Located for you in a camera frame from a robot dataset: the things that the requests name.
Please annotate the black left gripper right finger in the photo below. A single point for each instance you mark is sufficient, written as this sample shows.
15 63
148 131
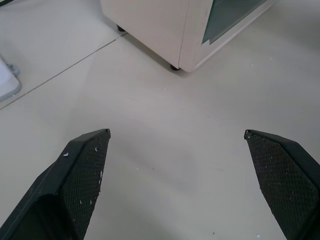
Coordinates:
287 185

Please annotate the frosted green glass panel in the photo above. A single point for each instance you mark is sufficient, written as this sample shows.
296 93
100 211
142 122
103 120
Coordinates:
226 18

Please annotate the white grey base plate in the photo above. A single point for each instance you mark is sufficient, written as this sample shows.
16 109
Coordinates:
6 77

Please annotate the beige cabinet on wheels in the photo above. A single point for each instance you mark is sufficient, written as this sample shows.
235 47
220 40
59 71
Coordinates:
160 27

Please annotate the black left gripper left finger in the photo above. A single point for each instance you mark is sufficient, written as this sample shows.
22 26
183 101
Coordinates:
67 190

